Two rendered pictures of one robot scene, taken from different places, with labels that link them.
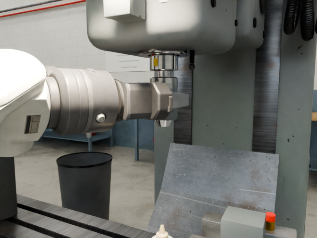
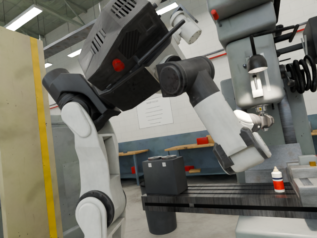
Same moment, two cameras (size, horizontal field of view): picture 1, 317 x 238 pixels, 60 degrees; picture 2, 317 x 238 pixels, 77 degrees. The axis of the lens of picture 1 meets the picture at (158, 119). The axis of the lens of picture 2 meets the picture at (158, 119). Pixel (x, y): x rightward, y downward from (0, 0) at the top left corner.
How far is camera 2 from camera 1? 0.69 m
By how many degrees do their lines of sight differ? 12
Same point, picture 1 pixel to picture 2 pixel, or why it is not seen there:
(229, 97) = not seen: hidden behind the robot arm
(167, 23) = (271, 96)
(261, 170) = (293, 151)
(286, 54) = (291, 99)
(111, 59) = (142, 120)
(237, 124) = (275, 133)
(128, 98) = (262, 120)
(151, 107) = (267, 123)
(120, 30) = (253, 100)
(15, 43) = not seen: hidden behind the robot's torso
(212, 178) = (270, 159)
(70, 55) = (114, 121)
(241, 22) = not seen: hidden behind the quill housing
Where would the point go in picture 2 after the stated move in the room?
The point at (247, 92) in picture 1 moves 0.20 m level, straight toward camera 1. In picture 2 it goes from (276, 118) to (286, 117)
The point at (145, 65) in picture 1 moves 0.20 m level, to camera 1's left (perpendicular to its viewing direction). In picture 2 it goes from (166, 120) to (159, 121)
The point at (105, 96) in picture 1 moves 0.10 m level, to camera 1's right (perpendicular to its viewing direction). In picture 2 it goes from (258, 120) to (282, 116)
